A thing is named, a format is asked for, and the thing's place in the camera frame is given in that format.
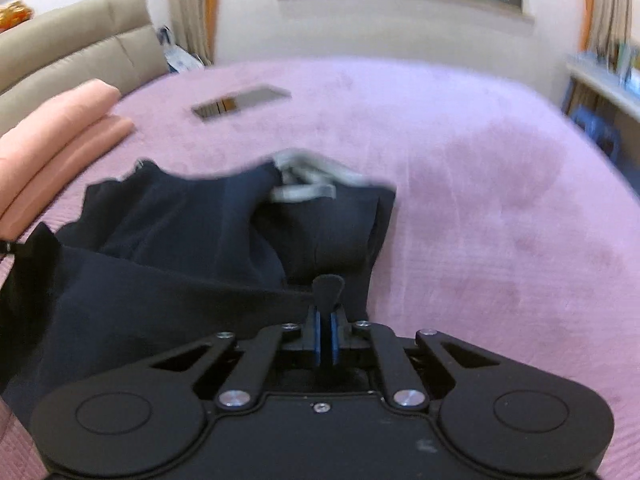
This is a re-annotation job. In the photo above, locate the black hoodie with white stripes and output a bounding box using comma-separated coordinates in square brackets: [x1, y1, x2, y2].
[1, 153, 396, 422]

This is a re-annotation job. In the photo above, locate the right beige orange curtain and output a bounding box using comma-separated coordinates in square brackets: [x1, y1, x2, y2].
[579, 0, 632, 56]

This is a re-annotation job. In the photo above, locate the left beige orange curtain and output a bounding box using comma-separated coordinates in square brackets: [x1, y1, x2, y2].
[168, 0, 219, 66]

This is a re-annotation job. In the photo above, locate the tablet with dark screen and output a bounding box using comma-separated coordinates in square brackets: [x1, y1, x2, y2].
[191, 86, 292, 122]

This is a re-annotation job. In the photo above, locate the light blue desk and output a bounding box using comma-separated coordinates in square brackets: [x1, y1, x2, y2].
[566, 53, 640, 122]

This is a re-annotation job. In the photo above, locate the orange plush toy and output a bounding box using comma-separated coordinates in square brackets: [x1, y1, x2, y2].
[0, 0, 34, 32]

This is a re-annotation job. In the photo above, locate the white bag beside bed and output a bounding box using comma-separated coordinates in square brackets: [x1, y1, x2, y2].
[156, 26, 205, 73]

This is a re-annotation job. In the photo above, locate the purple bed cover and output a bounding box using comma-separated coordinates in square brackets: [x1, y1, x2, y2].
[1, 58, 639, 479]

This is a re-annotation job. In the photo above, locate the beige padded headboard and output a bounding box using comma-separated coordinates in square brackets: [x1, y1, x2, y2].
[1, 0, 168, 133]

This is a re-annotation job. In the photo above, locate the blue plastic stool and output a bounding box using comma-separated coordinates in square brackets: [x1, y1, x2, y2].
[570, 105, 622, 164]

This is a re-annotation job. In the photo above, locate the beige orange curtain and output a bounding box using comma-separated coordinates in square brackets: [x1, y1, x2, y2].
[168, 0, 219, 66]
[579, 0, 632, 56]

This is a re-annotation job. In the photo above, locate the folded pink blanket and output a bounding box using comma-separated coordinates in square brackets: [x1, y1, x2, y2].
[1, 79, 134, 242]

